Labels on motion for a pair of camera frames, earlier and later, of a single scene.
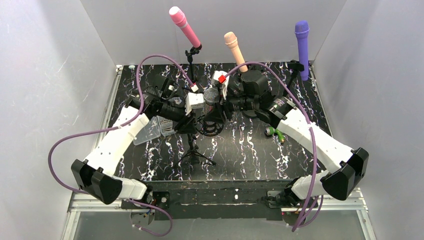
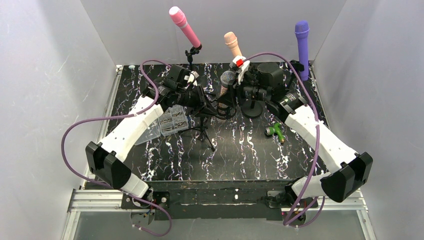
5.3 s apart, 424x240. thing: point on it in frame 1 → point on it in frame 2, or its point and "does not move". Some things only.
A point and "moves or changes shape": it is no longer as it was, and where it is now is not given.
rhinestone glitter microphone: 210,96 moves or changes shape
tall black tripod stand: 194,50 does not move
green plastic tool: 270,131 does not move
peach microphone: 231,41 does not move
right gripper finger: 216,115 → 230,97
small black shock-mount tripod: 206,128 moves or changes shape
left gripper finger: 187,126 → 202,100
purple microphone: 302,29 does not move
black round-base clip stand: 295,66 does not move
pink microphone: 178,15 does not move
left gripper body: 187,120 → 201,99
